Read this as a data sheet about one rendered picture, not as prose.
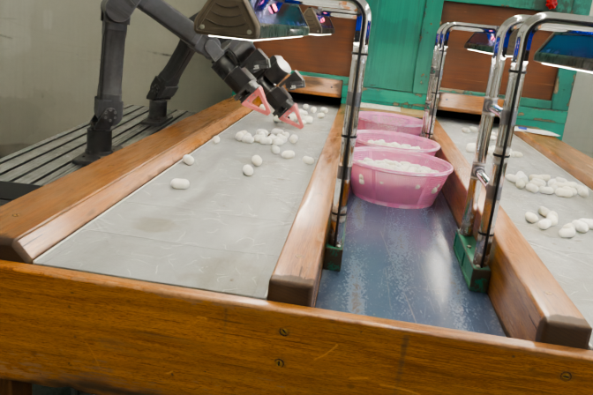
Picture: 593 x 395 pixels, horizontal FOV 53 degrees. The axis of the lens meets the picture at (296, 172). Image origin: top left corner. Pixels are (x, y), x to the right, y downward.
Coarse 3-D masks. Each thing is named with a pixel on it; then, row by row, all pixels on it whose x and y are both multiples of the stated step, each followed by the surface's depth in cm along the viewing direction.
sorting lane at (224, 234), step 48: (240, 144) 158; (288, 144) 165; (144, 192) 108; (192, 192) 111; (240, 192) 114; (288, 192) 118; (96, 240) 84; (144, 240) 86; (192, 240) 88; (240, 240) 90; (192, 288) 73; (240, 288) 74
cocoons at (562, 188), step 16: (464, 128) 219; (512, 176) 148; (544, 176) 152; (544, 192) 140; (560, 192) 138; (576, 192) 140; (544, 208) 120; (544, 224) 111; (576, 224) 113; (592, 224) 115
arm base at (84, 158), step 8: (88, 128) 155; (88, 136) 154; (96, 136) 153; (104, 136) 154; (88, 144) 154; (96, 144) 153; (104, 144) 154; (88, 152) 154; (96, 152) 154; (104, 152) 155; (112, 152) 157; (72, 160) 148; (80, 160) 147; (88, 160) 148
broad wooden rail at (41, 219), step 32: (192, 128) 159; (224, 128) 175; (96, 160) 116; (128, 160) 119; (160, 160) 125; (32, 192) 93; (64, 192) 95; (96, 192) 98; (128, 192) 106; (0, 224) 79; (32, 224) 81; (64, 224) 85; (0, 256) 75; (32, 256) 76
